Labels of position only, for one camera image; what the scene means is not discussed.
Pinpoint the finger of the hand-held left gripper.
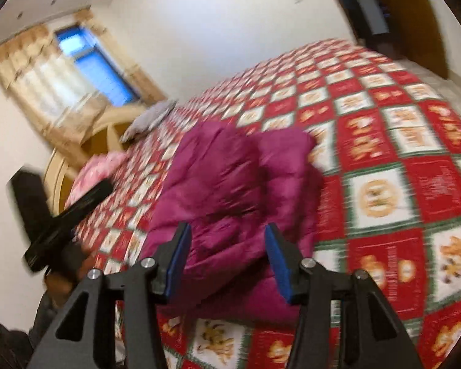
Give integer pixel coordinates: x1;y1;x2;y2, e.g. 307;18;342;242
71;179;115;224

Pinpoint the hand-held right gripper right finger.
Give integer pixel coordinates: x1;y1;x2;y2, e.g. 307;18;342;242
264;223;425;369

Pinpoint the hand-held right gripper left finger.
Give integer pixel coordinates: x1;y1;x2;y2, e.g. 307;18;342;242
26;222;193;369

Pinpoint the magenta puffer jacket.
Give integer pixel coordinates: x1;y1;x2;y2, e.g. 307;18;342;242
140;122;325;324

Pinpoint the person's left forearm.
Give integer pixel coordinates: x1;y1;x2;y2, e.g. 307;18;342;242
26;291;70;354

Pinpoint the person's left hand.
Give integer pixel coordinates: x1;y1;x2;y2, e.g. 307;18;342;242
44;238;98;297

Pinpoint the pink floral pillow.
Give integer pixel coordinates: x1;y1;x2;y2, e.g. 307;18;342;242
65;151;130;209

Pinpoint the wooden bed headboard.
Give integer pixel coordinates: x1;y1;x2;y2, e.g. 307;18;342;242
44;104;151;216

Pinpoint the grey striped pillow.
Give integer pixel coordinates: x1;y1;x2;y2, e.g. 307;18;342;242
121;100;178;144

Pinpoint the wide beige floral curtain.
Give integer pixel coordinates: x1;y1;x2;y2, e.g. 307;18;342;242
0;24;109;155

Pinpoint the window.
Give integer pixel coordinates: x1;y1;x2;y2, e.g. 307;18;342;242
55;25;141;107

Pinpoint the narrow beige floral curtain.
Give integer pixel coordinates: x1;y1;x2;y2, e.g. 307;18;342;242
74;9;167;105

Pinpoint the person's dark clothing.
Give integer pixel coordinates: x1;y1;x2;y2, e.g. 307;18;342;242
0;316;30;369

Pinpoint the red checkered printed bedspread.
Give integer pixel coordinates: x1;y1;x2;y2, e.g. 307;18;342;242
67;38;461;369

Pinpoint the brown wooden door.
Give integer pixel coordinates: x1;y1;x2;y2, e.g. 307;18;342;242
364;0;451;80

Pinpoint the brown door frame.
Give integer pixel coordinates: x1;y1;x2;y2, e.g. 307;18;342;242
318;0;389;47

